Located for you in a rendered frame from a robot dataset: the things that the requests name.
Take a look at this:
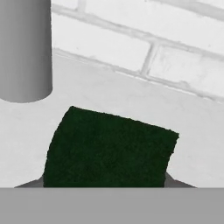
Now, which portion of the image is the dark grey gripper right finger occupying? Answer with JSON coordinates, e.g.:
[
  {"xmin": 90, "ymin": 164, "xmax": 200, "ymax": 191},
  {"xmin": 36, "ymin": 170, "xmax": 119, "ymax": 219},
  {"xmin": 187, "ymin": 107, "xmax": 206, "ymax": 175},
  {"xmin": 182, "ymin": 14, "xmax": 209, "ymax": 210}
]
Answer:
[{"xmin": 164, "ymin": 171, "xmax": 197, "ymax": 189}]

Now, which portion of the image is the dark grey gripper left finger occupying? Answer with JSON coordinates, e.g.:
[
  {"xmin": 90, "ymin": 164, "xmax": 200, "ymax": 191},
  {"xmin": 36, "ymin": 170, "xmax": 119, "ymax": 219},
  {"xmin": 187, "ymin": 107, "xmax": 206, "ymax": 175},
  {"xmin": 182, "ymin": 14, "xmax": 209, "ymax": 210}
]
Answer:
[{"xmin": 14, "ymin": 176, "xmax": 46, "ymax": 189}]

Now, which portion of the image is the grey cylinder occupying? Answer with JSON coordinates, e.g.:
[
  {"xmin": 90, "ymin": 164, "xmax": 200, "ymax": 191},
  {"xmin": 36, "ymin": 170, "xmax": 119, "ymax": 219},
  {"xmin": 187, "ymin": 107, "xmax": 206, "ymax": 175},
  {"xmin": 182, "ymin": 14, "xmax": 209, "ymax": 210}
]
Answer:
[{"xmin": 0, "ymin": 0, "xmax": 53, "ymax": 104}]

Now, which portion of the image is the dark green sponge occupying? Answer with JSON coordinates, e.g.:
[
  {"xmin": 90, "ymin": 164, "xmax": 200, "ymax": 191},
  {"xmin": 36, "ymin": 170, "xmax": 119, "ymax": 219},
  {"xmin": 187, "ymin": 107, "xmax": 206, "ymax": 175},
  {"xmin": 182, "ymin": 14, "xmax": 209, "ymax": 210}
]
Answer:
[{"xmin": 42, "ymin": 105, "xmax": 180, "ymax": 189}]

